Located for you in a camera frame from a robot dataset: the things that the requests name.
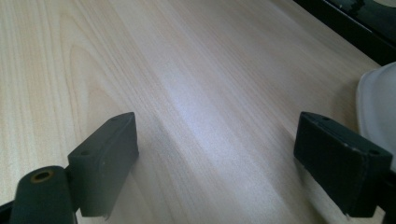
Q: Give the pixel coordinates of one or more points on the navy and white sneaker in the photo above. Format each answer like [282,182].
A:
[379,112]

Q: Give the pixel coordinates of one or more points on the red and black shoe rack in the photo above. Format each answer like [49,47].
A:
[358,28]

